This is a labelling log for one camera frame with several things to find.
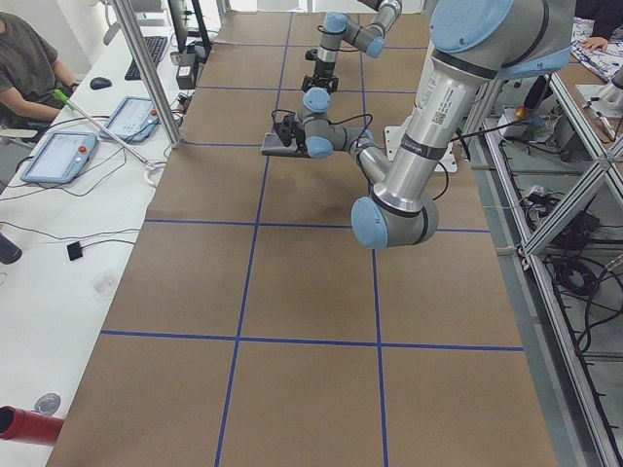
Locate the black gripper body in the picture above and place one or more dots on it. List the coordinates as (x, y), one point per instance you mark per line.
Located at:
(300, 141)
(321, 70)

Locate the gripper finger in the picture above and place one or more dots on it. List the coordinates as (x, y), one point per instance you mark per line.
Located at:
(308, 83)
(332, 84)

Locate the pink and grey towel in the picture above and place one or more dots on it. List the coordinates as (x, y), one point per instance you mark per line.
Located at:
(272, 146)

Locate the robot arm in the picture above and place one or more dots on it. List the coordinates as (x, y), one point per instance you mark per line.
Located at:
(473, 42)
(338, 28)

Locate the black power adapter box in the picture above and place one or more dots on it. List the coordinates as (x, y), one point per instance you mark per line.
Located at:
(187, 71)

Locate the far blue teach pendant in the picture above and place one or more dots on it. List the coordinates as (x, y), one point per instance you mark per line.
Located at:
(133, 120)

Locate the blue teach pendant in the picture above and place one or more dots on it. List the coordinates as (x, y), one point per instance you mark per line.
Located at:
(60, 159)
(133, 120)

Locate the black computer mouse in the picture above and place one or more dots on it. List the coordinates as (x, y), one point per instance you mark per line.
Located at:
(100, 83)

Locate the near blue teach pendant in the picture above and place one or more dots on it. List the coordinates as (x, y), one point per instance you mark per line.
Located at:
(60, 159)

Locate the green tipped metal rod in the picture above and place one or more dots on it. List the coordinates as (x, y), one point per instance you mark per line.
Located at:
(60, 96)

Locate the small black square pad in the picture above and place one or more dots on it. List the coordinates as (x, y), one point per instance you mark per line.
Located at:
(75, 250)

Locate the seated person in grey shirt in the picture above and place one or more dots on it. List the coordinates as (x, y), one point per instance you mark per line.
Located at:
(30, 73)

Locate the round metal desk grommet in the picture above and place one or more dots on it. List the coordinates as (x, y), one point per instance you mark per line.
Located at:
(48, 404)

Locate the red cylinder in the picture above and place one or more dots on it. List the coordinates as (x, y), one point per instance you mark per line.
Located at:
(28, 427)

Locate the aluminium frame post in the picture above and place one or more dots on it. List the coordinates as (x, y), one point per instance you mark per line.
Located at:
(139, 52)

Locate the aluminium frame rack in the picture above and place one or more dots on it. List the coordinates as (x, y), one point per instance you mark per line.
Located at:
(553, 194)

